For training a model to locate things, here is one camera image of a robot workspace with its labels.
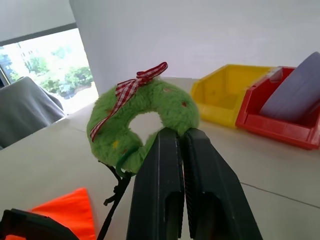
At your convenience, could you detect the black drawstring cord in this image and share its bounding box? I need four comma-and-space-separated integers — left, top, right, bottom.
98, 159, 131, 240

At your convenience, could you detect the window with dark frame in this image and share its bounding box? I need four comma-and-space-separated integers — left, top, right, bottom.
0, 22, 100, 116

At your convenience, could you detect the grey cloth-covered chair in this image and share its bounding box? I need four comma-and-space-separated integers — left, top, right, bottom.
0, 76, 67, 150

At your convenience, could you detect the pale purple round board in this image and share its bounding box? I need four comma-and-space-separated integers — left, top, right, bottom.
258, 51, 320, 124

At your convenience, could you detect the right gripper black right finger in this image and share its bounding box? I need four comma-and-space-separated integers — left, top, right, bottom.
182, 127, 264, 240

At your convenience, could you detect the orange fabric pouch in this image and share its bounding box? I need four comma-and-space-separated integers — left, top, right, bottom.
4, 187, 97, 240

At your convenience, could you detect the red plastic storage bin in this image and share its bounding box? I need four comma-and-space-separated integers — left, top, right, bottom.
234, 65, 320, 151

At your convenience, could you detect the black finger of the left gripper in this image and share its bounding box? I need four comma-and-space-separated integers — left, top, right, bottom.
0, 208, 80, 240

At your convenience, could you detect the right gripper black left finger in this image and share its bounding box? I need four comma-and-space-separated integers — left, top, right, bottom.
126, 128, 186, 240

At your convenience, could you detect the green plush wreath, gingham ribbon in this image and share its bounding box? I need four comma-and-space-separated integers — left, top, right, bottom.
86, 61, 202, 179

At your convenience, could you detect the yellow plastic storage bin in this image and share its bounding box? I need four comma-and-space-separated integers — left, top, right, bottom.
190, 63, 274, 130

